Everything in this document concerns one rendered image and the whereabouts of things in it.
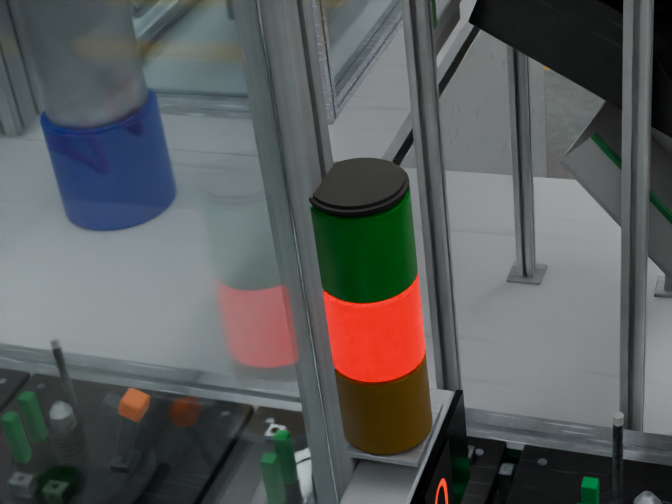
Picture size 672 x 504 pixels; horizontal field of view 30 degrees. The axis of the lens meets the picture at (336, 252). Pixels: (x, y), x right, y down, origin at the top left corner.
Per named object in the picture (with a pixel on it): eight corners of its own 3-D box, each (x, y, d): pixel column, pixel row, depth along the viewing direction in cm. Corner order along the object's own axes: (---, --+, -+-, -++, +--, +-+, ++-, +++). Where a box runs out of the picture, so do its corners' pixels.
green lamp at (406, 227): (429, 252, 65) (422, 170, 62) (401, 309, 61) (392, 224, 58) (338, 244, 66) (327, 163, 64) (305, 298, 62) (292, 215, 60)
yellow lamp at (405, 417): (443, 401, 70) (436, 331, 67) (417, 462, 66) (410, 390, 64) (358, 389, 72) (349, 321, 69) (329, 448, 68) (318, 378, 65)
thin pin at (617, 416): (623, 492, 100) (624, 411, 95) (621, 499, 99) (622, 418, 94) (613, 491, 100) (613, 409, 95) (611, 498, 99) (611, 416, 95)
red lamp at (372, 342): (436, 330, 67) (430, 254, 65) (410, 389, 63) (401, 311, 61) (349, 319, 69) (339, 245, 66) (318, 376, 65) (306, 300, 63)
